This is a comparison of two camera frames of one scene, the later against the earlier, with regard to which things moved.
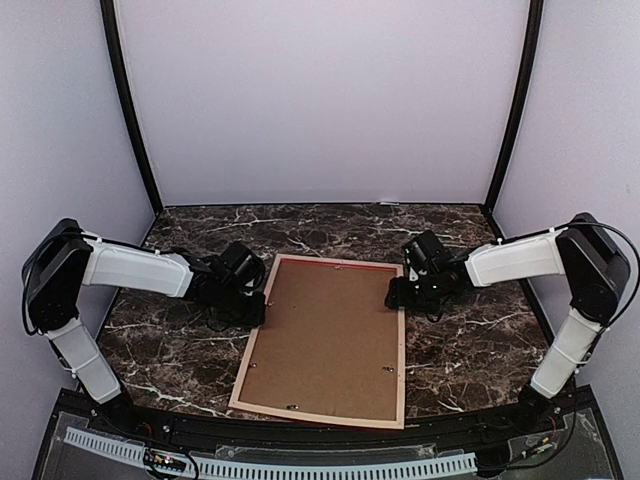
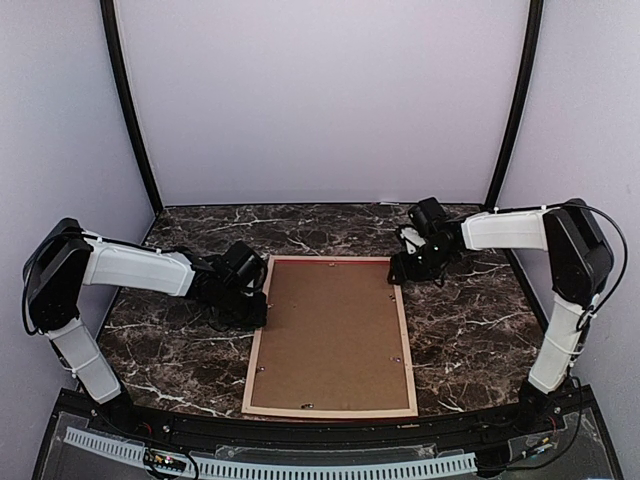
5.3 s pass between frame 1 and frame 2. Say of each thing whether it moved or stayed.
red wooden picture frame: moved
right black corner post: stayed
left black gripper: stayed
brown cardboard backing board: stayed
